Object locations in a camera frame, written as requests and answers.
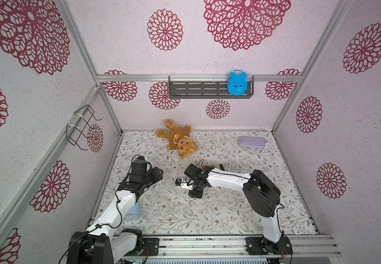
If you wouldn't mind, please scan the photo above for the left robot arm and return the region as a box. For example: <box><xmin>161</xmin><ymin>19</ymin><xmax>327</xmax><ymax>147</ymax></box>
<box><xmin>59</xmin><ymin>155</ymin><xmax>164</xmax><ymax>264</ymax></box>

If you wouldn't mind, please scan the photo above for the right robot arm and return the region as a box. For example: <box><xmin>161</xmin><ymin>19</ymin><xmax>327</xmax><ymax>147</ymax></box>
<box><xmin>175</xmin><ymin>164</ymin><xmax>293</xmax><ymax>257</ymax></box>

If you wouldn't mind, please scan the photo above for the light blue cup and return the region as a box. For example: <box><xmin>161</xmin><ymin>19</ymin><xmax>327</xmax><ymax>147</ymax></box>
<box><xmin>124</xmin><ymin>201</ymin><xmax>142</xmax><ymax>221</ymax></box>

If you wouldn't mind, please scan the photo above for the brown teddy bear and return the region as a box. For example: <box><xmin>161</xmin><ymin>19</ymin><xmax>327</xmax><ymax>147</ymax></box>
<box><xmin>155</xmin><ymin>119</ymin><xmax>199</xmax><ymax>160</ymax></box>

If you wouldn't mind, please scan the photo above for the purple rectangular case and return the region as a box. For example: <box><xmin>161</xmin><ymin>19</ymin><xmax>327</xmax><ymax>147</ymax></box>
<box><xmin>239</xmin><ymin>136</ymin><xmax>266</xmax><ymax>149</ymax></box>

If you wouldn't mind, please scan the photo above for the blue alarm clock toy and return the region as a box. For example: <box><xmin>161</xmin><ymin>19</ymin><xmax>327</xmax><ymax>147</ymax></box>
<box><xmin>227</xmin><ymin>70</ymin><xmax>248</xmax><ymax>96</ymax></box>

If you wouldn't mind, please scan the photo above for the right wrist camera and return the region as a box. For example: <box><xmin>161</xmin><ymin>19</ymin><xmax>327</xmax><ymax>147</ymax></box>
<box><xmin>175</xmin><ymin>178</ymin><xmax>194</xmax><ymax>190</ymax></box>

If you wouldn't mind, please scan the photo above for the aluminium front rail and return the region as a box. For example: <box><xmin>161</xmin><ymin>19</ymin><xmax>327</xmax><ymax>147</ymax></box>
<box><xmin>64</xmin><ymin>235</ymin><xmax>343</xmax><ymax>260</ymax></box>

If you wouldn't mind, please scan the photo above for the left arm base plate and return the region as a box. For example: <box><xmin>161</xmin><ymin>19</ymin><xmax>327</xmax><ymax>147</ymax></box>
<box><xmin>122</xmin><ymin>237</ymin><xmax>160</xmax><ymax>258</ymax></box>

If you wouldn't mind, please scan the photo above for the black wire wall rack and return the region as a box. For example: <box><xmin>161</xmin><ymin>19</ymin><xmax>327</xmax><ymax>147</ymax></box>
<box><xmin>65</xmin><ymin>104</ymin><xmax>104</xmax><ymax>153</ymax></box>

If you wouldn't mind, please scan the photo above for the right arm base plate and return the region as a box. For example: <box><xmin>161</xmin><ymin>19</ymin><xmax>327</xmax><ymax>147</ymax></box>
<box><xmin>245</xmin><ymin>235</ymin><xmax>293</xmax><ymax>255</ymax></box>

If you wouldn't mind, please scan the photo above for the grey wall shelf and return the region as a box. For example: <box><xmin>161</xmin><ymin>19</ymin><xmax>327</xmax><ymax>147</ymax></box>
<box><xmin>168</xmin><ymin>76</ymin><xmax>254</xmax><ymax>99</ymax></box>

